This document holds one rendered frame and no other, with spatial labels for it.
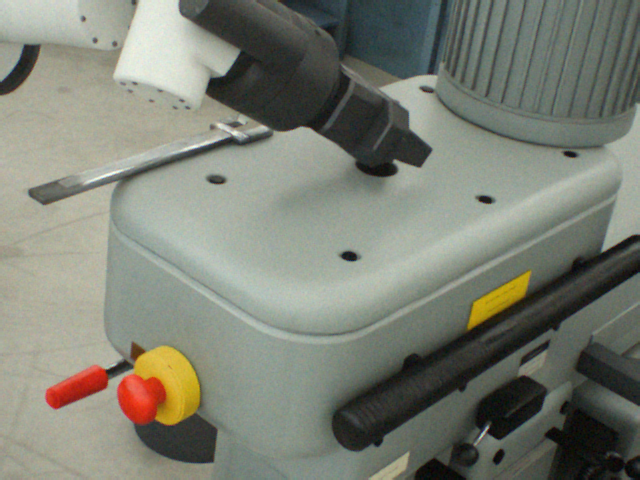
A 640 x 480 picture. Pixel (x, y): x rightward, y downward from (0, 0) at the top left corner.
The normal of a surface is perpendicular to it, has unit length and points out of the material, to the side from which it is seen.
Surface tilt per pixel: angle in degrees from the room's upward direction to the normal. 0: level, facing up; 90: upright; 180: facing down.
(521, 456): 90
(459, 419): 90
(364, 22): 90
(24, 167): 0
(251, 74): 78
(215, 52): 71
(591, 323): 90
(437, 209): 0
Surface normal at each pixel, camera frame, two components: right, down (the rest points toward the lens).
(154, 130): 0.14, -0.86
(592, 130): 0.38, 0.51
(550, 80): -0.10, 0.48
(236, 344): -0.66, 0.29
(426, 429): 0.74, 0.42
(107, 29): 0.78, 0.18
